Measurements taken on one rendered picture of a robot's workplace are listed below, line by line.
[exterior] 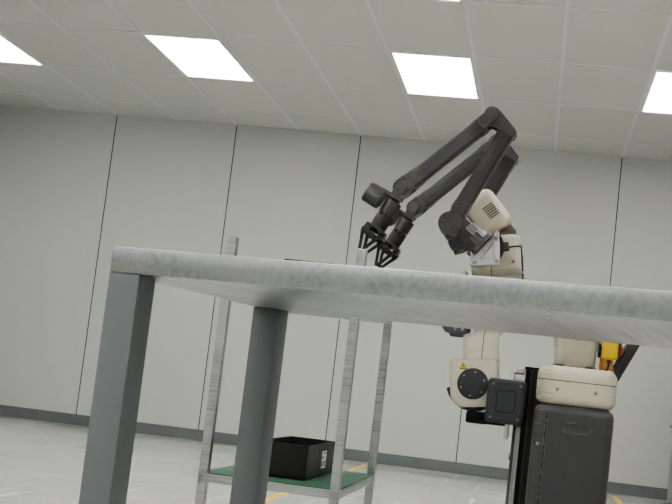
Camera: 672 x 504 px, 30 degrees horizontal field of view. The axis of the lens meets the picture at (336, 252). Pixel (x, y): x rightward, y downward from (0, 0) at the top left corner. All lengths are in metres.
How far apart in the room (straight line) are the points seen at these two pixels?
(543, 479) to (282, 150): 8.16
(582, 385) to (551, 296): 2.78
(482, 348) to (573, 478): 0.53
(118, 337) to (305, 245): 10.28
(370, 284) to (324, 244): 10.35
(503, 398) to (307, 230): 7.73
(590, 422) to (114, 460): 2.76
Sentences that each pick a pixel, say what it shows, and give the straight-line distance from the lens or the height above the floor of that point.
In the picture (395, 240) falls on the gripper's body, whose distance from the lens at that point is 4.58.
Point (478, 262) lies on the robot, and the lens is 4.11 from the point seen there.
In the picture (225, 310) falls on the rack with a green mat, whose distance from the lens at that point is 4.00.
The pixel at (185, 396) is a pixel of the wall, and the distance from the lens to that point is 11.87.
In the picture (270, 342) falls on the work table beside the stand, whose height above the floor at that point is 0.72.
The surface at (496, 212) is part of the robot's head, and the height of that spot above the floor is 1.31.
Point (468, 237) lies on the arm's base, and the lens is 4.12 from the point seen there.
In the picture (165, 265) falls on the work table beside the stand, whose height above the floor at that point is 0.78.
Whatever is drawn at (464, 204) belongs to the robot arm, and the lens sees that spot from 4.14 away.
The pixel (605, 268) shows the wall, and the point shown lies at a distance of 11.51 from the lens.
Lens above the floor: 0.67
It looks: 6 degrees up
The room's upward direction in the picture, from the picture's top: 7 degrees clockwise
